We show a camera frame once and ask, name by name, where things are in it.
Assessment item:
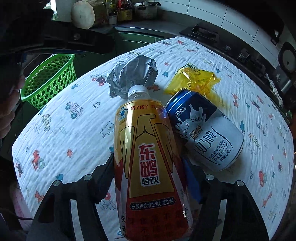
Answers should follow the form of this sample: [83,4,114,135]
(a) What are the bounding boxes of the green cabinet doors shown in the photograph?
[73,31,164,78]

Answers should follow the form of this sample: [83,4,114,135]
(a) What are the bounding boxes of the yellow plastic wrapper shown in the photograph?
[164,63,220,98]

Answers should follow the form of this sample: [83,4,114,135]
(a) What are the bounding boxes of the crumpled silver foil bag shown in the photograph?
[106,55,158,99]

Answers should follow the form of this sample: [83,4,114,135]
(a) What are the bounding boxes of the white printed tablecloth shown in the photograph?
[12,37,294,240]

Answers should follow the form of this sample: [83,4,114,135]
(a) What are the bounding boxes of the person's left hand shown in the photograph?
[0,75,25,139]

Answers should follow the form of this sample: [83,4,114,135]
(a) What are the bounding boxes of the blue white milk beer can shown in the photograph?
[166,89,244,172]

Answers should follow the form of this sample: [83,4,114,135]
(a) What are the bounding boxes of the green perforated plastic basket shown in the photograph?
[20,54,77,110]

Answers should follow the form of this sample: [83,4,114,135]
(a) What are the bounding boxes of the steel pot with black handle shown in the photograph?
[133,1,161,19]

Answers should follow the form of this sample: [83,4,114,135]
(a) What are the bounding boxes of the gold red drink bottle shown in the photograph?
[114,85,193,240]

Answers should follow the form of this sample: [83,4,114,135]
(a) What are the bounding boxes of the black gas stove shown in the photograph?
[179,22,273,77]

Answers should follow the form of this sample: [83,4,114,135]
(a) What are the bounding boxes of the dark sauce bottle yellow label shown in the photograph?
[117,0,132,22]

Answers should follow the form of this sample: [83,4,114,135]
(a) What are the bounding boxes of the round wooden chopping block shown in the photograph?
[71,1,107,30]

